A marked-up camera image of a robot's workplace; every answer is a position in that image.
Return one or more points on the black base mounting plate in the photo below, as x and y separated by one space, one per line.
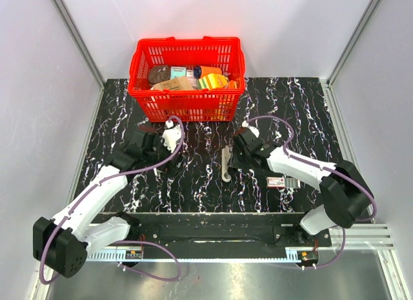
216 230

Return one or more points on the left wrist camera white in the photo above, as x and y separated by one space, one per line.
171 135

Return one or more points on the brown cardboard box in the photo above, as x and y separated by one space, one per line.
180 83

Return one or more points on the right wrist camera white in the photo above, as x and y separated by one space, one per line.
253 129

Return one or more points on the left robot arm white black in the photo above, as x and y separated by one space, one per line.
66 240

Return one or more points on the orange bottle blue cap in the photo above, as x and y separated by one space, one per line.
201 71

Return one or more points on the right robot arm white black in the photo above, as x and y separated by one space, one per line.
345 196

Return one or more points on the aluminium frame rail front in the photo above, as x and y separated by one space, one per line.
275 245

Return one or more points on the grey staple strip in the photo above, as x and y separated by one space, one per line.
292 183

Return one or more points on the teal white small box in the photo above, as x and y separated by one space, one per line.
177 71

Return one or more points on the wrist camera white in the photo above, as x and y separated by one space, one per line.
253 129
171 135

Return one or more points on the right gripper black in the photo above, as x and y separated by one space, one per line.
235 162

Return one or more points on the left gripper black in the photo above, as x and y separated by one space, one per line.
171 170

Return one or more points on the beige staple remover tool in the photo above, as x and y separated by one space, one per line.
226 155

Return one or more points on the red plastic shopping basket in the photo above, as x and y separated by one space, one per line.
194 79

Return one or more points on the red white staple box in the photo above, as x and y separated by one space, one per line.
276 182

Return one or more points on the brown round cookie pack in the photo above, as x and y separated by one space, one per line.
158 74

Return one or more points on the yellow green snack pack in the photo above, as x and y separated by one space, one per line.
213 81

